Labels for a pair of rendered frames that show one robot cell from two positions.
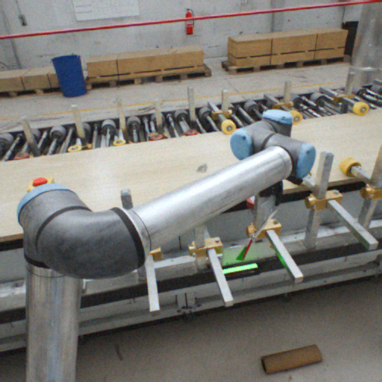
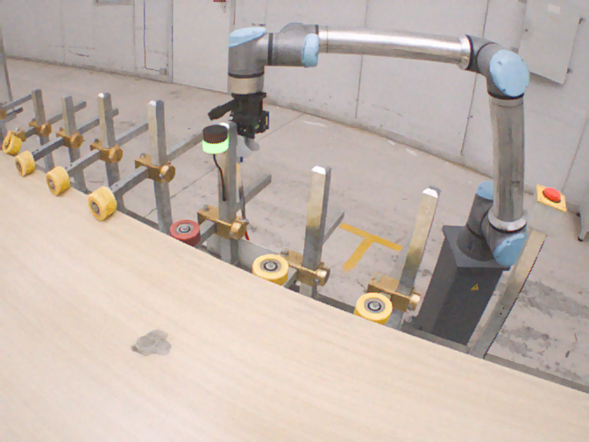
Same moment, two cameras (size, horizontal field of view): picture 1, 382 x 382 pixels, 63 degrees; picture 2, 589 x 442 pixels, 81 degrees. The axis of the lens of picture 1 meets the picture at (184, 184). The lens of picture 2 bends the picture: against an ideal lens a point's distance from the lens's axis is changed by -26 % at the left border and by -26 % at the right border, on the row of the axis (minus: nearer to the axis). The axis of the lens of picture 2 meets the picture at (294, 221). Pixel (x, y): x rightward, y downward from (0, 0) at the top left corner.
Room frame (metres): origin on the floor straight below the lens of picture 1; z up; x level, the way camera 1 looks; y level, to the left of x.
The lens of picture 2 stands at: (1.69, 0.39, 1.58)
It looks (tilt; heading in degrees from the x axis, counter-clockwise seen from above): 36 degrees down; 213
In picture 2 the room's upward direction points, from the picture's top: 4 degrees clockwise
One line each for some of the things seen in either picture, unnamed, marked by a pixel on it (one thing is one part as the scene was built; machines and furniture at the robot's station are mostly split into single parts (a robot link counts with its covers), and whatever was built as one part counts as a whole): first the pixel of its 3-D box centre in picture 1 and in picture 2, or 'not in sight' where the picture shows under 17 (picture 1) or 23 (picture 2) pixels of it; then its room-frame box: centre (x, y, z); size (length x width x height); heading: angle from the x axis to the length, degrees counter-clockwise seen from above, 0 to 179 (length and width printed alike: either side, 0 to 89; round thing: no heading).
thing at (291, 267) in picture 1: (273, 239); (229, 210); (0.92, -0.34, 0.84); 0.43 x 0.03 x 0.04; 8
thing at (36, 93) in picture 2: not in sight; (45, 139); (1.11, -1.28, 0.89); 0.03 x 0.03 x 0.48; 8
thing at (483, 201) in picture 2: not in sight; (491, 208); (0.23, 0.31, 0.79); 0.17 x 0.15 x 0.18; 37
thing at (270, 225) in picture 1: (262, 229); (220, 223); (0.98, -0.31, 0.85); 0.13 x 0.06 x 0.05; 98
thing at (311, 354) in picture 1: (290, 358); not in sight; (0.85, -0.48, 0.04); 0.30 x 0.08 x 0.08; 98
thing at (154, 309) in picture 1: (149, 264); (395, 277); (0.85, 0.16, 0.83); 0.43 x 0.03 x 0.04; 8
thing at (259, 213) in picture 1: (258, 217); (227, 204); (0.97, -0.29, 0.91); 0.03 x 0.03 x 0.48; 8
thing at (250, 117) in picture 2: (269, 177); (247, 111); (0.90, -0.29, 1.15); 0.09 x 0.08 x 0.12; 98
